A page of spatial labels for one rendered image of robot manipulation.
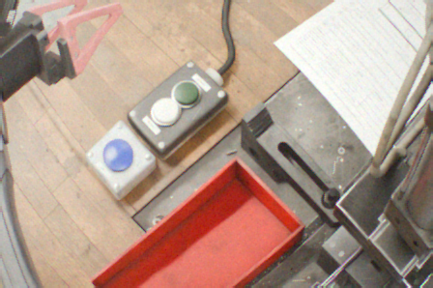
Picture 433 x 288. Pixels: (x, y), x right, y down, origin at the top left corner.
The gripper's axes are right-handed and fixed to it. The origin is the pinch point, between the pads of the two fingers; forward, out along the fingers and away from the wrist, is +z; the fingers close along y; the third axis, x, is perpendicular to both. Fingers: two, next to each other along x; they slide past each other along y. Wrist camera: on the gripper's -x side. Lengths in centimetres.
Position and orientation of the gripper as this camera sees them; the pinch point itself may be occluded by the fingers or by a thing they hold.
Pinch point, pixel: (96, 6)
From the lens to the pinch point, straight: 101.7
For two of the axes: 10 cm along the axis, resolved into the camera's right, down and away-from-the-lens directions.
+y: -5.4, -2.9, 7.9
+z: 7.9, -5.1, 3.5
